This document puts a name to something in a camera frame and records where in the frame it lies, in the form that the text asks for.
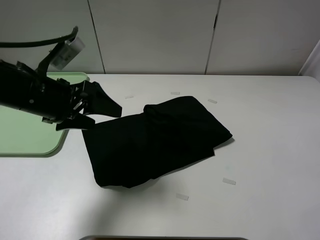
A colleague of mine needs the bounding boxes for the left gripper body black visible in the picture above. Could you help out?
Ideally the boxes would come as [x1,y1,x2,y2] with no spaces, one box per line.
[28,72,89,124]

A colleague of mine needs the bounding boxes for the left wrist camera silver mount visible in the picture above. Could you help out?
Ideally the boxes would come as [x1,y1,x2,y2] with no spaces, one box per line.
[35,37,85,75]

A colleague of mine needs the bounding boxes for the tape marker near right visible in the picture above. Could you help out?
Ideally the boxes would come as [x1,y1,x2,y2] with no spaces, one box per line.
[222,177,236,186]

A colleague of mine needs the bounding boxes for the tape marker far right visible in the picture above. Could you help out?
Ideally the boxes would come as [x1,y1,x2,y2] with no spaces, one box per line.
[207,99,218,104]

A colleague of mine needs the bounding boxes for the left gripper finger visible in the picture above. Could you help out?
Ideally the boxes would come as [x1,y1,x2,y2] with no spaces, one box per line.
[83,81,122,118]
[55,113,96,131]

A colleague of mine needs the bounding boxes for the light green plastic tray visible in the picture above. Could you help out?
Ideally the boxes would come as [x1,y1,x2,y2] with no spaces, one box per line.
[0,71,90,158]

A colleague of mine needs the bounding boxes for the tape marker near middle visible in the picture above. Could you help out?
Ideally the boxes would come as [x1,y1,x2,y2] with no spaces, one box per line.
[176,193,189,201]

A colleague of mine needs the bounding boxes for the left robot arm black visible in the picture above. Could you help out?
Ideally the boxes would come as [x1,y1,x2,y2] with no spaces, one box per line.
[0,61,122,131]

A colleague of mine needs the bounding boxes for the black short sleeve shirt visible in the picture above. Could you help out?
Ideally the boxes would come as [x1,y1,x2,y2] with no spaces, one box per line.
[82,96,232,188]

